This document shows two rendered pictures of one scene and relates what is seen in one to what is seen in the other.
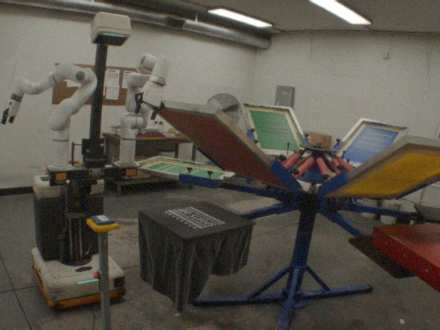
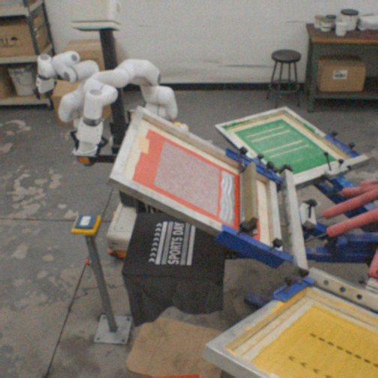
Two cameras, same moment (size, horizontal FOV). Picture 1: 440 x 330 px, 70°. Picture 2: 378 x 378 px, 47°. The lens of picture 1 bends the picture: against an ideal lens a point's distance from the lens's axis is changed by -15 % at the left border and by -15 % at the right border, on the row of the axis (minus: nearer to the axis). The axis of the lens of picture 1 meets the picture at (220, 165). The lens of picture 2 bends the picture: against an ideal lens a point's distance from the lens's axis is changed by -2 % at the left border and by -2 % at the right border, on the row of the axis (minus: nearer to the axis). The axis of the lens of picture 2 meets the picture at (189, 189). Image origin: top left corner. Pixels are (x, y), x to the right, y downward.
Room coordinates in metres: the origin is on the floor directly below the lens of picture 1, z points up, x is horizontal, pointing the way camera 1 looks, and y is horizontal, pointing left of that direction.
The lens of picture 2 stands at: (0.89, -1.20, 2.51)
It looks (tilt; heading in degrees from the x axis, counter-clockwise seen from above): 37 degrees down; 50
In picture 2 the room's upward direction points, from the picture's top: 3 degrees counter-clockwise
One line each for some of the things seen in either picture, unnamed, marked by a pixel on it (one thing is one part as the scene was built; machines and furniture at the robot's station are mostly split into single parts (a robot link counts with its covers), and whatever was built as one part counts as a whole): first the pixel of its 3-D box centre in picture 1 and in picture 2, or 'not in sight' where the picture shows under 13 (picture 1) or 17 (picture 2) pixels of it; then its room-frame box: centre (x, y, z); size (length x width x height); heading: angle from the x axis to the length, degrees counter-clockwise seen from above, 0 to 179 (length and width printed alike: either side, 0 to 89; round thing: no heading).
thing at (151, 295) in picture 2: (218, 265); (176, 302); (1.73, -0.05, 0.74); 0.46 x 0.04 x 0.42; 133
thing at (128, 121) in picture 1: (130, 126); (157, 114); (2.18, 0.57, 1.37); 0.13 x 0.10 x 0.16; 119
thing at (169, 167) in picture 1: (201, 162); (298, 142); (2.90, 0.15, 1.05); 1.08 x 0.61 x 0.23; 73
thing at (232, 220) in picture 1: (196, 217); (177, 242); (1.88, 0.10, 0.95); 0.48 x 0.44 x 0.01; 133
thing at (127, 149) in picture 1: (126, 150); not in sight; (2.19, 0.59, 1.21); 0.16 x 0.13 x 0.15; 40
